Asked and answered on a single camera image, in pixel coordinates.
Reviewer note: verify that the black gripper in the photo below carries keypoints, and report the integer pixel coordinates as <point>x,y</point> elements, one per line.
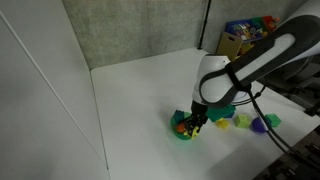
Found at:
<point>199,111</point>

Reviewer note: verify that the colourful toy box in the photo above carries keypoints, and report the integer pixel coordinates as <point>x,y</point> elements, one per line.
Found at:
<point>248,29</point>

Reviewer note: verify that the black equipment base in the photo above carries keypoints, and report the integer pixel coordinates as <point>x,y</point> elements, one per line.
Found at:
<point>296,160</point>

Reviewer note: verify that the brown cardboard piece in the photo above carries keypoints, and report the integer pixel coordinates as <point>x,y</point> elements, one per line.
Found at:
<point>229,45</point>

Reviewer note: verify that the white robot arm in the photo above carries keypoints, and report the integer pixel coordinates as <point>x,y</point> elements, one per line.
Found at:
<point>216,80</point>

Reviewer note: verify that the teal toy block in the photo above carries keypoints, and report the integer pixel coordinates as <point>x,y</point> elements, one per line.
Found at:
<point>178,116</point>

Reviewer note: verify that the green bowl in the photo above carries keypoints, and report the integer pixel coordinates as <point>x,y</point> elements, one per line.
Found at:
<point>174,128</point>

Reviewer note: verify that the black vertical pole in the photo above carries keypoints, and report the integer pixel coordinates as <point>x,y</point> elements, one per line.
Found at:
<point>204,23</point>

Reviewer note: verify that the orange toy piece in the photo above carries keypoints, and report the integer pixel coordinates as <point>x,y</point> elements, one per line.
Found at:
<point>181,127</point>

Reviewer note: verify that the large teal green block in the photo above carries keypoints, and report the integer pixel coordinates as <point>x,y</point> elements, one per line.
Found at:
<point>216,114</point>

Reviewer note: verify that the grey metal equipment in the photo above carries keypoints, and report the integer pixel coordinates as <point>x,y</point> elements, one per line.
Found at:
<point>296,81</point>

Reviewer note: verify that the yellow spiky toy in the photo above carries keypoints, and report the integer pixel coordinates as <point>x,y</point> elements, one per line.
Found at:
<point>194,134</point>

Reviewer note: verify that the purple toy block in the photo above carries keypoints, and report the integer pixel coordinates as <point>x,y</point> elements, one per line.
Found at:
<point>258,125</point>

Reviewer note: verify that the lime green toy cube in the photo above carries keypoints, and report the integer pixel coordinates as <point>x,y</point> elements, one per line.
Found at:
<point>242,120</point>

